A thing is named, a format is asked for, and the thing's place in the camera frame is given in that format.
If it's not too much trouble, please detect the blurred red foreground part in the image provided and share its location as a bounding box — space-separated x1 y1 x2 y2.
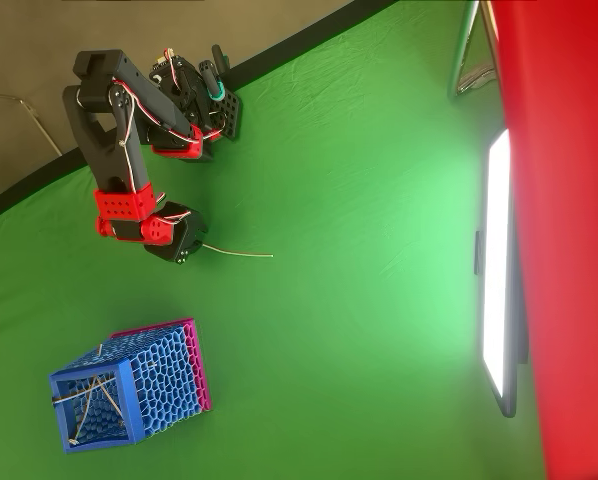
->
487 0 598 480

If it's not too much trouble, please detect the green table cloth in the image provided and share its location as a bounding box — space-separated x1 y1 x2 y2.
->
0 0 551 480

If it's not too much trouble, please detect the chrome chair leg tube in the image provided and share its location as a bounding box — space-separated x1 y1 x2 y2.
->
0 91 64 158

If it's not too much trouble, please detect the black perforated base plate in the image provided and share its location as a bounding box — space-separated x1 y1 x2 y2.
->
204 85 244 142

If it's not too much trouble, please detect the black flat light panel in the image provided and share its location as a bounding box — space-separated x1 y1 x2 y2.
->
472 127 530 419

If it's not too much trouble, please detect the black clamp with teal ring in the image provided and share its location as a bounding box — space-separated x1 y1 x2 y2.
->
197 44 231 102

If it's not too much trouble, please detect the blue and magenta mesh basket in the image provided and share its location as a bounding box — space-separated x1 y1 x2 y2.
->
47 317 213 455

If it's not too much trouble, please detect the chrome tube stand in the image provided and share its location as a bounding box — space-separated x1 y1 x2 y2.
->
447 0 498 102

